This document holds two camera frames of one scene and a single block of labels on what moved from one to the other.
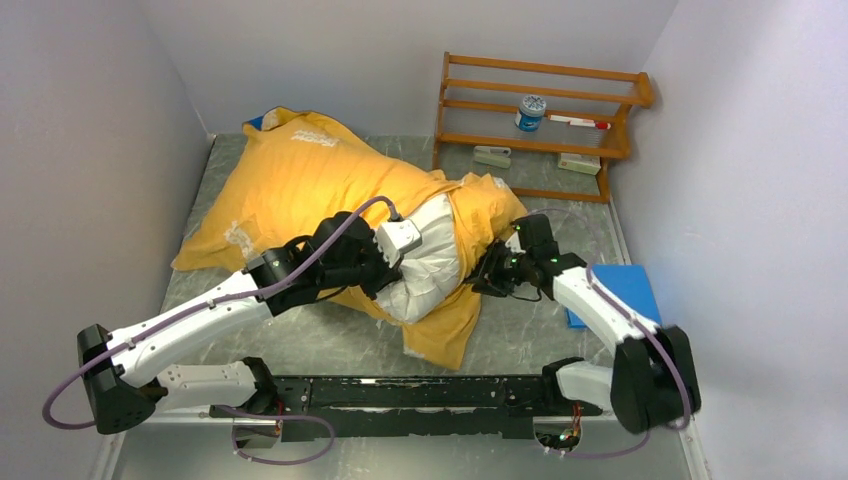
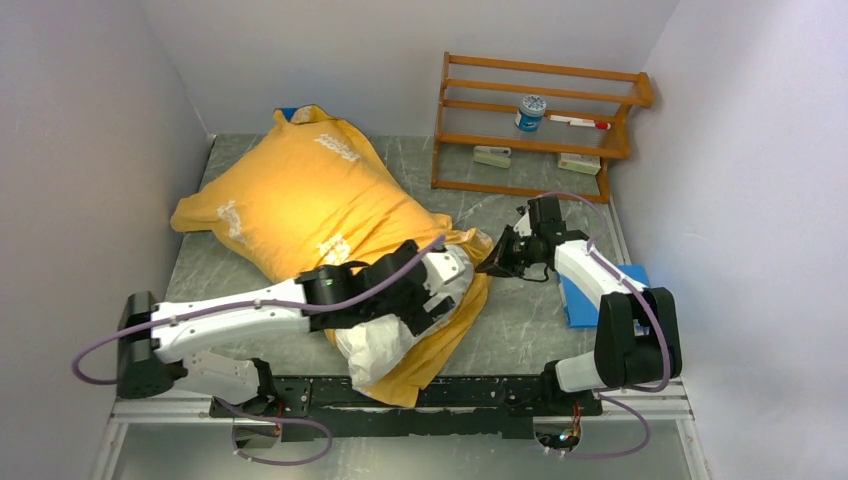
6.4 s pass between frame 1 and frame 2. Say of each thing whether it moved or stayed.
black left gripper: moved
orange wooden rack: stayed
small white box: stayed
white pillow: moved
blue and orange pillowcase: moved
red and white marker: stayed
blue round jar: stayed
